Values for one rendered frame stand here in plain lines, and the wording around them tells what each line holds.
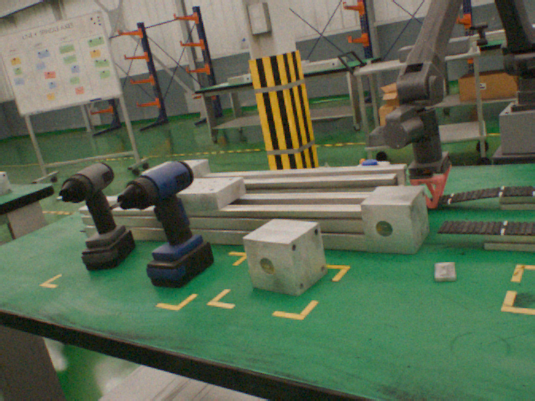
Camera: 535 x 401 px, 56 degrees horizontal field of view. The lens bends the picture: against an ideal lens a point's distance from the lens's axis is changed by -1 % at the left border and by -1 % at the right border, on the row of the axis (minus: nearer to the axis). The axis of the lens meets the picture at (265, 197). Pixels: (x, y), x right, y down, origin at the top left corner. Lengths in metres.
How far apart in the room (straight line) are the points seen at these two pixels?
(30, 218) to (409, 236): 1.91
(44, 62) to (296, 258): 6.25
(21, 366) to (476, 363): 1.26
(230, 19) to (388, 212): 9.79
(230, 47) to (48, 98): 4.75
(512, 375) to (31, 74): 6.74
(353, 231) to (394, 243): 0.08
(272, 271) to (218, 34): 10.09
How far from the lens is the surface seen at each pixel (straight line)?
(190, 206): 1.14
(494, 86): 5.91
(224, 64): 10.80
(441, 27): 1.13
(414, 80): 1.06
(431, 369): 0.66
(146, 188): 0.92
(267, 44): 4.45
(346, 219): 0.96
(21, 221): 2.49
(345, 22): 9.39
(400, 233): 0.93
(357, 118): 6.28
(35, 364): 1.64
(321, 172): 1.25
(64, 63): 6.77
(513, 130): 1.50
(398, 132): 1.02
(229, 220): 1.09
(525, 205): 1.10
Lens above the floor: 1.17
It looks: 16 degrees down
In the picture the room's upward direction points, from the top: 12 degrees counter-clockwise
